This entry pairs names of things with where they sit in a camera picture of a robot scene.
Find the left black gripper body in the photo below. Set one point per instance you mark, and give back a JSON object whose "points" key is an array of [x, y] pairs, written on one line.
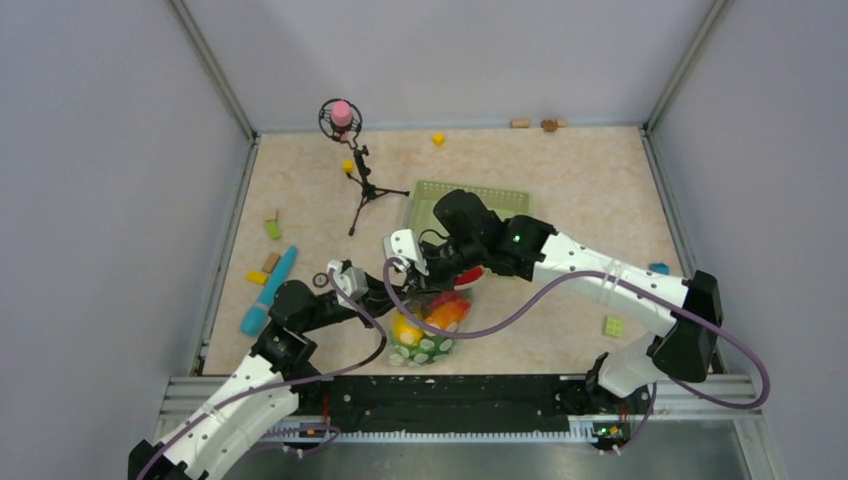
{"points": [[326, 314]]}

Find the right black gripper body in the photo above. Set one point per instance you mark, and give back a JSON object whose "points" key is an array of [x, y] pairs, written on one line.
{"points": [[447, 260]]}

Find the red orange toy pepper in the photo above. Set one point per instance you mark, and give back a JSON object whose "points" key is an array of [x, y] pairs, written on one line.
{"points": [[448, 311]]}

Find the clear zip top bag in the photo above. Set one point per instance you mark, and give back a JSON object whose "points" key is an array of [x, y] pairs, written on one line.
{"points": [[418, 307]]}

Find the yellow toy lemon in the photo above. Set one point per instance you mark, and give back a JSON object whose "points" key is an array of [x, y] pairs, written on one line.
{"points": [[406, 333]]}

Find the green toy cabbage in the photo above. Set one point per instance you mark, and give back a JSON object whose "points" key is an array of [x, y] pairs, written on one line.
{"points": [[428, 351]]}

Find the red toy chili pepper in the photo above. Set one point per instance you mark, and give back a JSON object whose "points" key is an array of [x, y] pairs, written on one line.
{"points": [[469, 278]]}

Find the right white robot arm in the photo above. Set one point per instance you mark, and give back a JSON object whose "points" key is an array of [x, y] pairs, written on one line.
{"points": [[679, 314]]}

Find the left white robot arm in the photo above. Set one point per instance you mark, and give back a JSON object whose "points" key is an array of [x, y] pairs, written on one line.
{"points": [[266, 386]]}

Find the poker chip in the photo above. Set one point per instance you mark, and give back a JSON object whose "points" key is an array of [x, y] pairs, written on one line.
{"points": [[320, 280]]}

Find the blue cylinder toy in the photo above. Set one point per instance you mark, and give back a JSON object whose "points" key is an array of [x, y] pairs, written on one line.
{"points": [[256, 315]]}

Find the light green plastic basket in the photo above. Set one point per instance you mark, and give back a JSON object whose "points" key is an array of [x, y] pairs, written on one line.
{"points": [[426, 193]]}

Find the yellow wooden block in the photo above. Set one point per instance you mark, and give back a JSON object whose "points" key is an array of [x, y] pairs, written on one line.
{"points": [[257, 277]]}

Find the brown wooden block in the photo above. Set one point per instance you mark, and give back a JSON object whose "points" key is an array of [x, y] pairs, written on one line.
{"points": [[270, 262]]}

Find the green wooden block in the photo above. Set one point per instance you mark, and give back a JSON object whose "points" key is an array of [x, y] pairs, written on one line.
{"points": [[272, 229]]}

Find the brown cork piece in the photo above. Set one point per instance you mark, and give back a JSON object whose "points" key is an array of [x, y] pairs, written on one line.
{"points": [[549, 125]]}

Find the small light green block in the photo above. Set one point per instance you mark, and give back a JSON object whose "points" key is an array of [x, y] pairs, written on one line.
{"points": [[613, 327]]}

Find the pink microphone on tripod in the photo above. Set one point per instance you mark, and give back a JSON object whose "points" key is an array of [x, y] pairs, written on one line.
{"points": [[341, 122]]}

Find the blue toy block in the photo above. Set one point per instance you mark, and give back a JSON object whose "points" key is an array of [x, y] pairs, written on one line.
{"points": [[660, 268]]}

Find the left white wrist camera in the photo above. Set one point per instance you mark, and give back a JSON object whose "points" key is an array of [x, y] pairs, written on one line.
{"points": [[348, 282]]}

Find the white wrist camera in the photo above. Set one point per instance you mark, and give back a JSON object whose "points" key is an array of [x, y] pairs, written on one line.
{"points": [[348, 282], [403, 250]]}

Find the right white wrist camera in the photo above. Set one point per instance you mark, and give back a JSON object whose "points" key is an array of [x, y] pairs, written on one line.
{"points": [[403, 250]]}

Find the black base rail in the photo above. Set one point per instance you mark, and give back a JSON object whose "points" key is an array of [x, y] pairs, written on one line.
{"points": [[461, 404]]}

